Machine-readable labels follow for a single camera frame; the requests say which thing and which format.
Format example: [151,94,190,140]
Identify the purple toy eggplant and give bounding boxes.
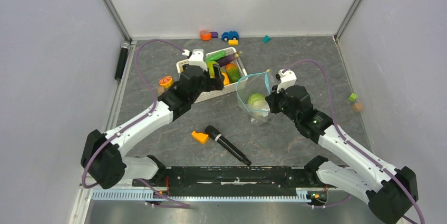
[216,52,240,67]

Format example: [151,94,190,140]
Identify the tan wooden cube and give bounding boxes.
[352,102,364,112]

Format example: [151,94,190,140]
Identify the teal triangular block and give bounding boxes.
[263,35,271,43]

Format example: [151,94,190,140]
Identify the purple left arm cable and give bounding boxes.
[81,39,191,209]

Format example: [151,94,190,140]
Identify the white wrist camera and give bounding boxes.
[275,69,297,93]
[188,49,208,72]

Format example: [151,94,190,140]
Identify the red green toy mango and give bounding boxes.
[225,63,241,83]

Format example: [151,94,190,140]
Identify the lime green cube block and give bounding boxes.
[348,93,358,102]

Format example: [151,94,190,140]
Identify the green toy cabbage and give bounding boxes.
[247,93,270,118]

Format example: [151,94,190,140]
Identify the orange tape roll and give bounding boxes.
[199,30,212,41]

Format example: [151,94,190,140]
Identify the orange red round toy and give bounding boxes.
[159,76,174,89]

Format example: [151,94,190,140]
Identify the green toy pear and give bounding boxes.
[206,61,219,78]

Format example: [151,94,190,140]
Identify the blue toy car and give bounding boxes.
[221,31,239,42]

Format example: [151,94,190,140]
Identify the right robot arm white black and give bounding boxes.
[266,85,419,223]

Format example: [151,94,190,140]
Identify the orange toy bell pepper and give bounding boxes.
[222,72,231,86]

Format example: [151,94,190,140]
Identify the black microphone on rail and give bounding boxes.
[114,41,131,81]

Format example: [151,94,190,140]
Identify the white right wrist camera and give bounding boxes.
[275,69,297,93]

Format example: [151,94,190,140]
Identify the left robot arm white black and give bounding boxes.
[81,64,224,189]

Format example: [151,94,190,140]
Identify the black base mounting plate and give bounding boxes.
[148,166,325,197]

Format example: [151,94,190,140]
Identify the black microphone on table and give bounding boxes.
[205,125,251,166]

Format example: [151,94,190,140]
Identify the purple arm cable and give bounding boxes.
[81,39,191,209]
[284,59,426,224]

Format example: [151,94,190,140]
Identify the clear zip top bag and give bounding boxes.
[236,70,276,125]

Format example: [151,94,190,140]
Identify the white plastic basket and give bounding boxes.
[176,47,248,103]

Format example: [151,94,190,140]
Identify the green toy cucumber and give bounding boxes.
[205,51,227,63]

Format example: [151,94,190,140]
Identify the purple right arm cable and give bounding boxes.
[284,59,426,224]

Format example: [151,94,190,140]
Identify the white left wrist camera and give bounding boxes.
[188,49,208,72]

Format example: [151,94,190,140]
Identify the yellow lego brick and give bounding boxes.
[228,40,238,46]

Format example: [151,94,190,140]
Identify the orange wedge block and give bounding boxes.
[191,131,209,144]

